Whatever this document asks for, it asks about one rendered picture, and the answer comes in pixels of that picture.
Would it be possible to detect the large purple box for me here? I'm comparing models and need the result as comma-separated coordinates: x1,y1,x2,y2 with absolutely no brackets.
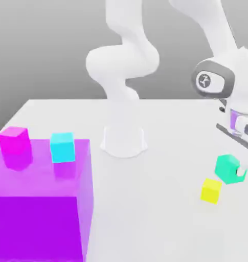
0,139,94,262

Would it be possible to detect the small cyan cube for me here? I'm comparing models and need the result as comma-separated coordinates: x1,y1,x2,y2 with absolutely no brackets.
50,132,76,164

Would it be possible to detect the small green cube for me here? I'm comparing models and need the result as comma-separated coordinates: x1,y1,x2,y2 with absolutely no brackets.
214,154,247,185

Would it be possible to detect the small yellow cube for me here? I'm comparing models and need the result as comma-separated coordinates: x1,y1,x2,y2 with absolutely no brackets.
200,178,223,205

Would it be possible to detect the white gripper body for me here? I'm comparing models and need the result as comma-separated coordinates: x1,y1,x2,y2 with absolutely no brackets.
215,122,248,154

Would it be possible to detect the small magenta cube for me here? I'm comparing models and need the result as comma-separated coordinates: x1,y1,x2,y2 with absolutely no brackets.
0,126,33,160

